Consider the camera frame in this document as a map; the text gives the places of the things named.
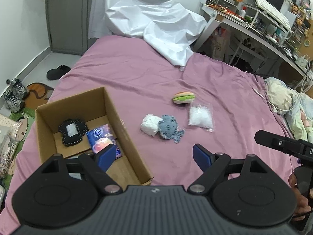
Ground grey patterned sneakers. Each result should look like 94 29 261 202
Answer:
3 78 29 112

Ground pink bed sheet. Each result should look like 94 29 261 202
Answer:
1 36 296 234

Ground black slipper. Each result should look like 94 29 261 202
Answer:
46 65 71 81

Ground pastel floral quilt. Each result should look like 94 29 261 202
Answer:
265 77 312 143

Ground white keyboard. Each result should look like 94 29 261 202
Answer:
255 0 291 32

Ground cartoon floor mat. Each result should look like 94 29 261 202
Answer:
6 83 54 141

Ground person's right hand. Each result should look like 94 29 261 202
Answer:
288 174 312 221

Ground white crumpled tissue ball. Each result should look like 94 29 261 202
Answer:
140 114 162 137

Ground white desk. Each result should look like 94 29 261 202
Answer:
192 4 305 76

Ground grey door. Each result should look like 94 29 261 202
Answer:
46 0 92 55

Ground white charging cable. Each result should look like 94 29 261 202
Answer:
252 88 294 111

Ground white plastic cover sheet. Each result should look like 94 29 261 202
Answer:
88 0 206 67

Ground brown cardboard box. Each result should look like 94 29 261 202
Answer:
36 87 152 188

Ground clear bag of white beads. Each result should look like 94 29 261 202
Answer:
188 102 214 132

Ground blue tissue packet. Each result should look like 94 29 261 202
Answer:
86 124 122 159

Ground blue denim octopus toy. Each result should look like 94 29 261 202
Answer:
158 115 185 143

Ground orange plastic bag under desk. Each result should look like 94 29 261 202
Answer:
211 27 231 61

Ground plush hamburger toy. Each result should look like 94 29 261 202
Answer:
172 92 196 105

